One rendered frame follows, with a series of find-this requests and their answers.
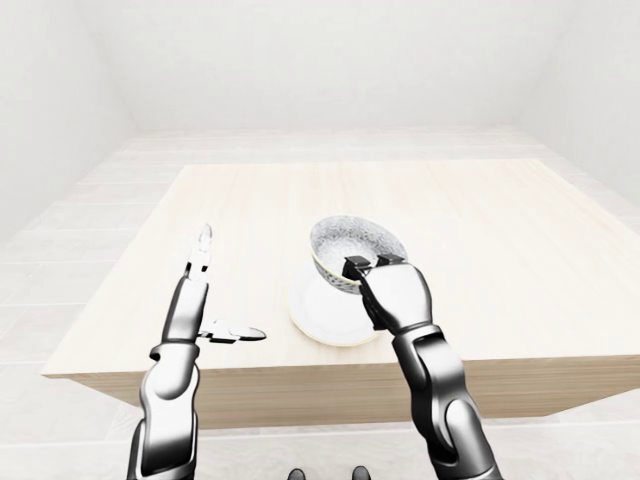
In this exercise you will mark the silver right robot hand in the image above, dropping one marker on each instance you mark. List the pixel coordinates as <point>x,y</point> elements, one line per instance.
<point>400,300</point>

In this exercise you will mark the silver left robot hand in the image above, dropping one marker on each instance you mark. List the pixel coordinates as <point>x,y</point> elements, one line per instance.
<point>189,310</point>

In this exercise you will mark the patterned black bowl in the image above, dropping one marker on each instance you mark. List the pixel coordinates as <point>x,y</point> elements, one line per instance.
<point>345,250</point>

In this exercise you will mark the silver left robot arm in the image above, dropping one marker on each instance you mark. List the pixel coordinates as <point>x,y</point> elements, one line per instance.
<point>165,410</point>

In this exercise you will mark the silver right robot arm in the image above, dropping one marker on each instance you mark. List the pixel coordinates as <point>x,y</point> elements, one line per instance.
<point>440,400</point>

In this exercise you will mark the white plate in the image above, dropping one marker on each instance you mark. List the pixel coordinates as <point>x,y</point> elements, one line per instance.
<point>325,310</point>

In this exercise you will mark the pale wooden table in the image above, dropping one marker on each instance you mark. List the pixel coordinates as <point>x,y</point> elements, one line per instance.
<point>400,210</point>

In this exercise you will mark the small dark rounded shape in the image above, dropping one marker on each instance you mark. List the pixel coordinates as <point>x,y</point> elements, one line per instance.
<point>297,474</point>
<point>360,473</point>

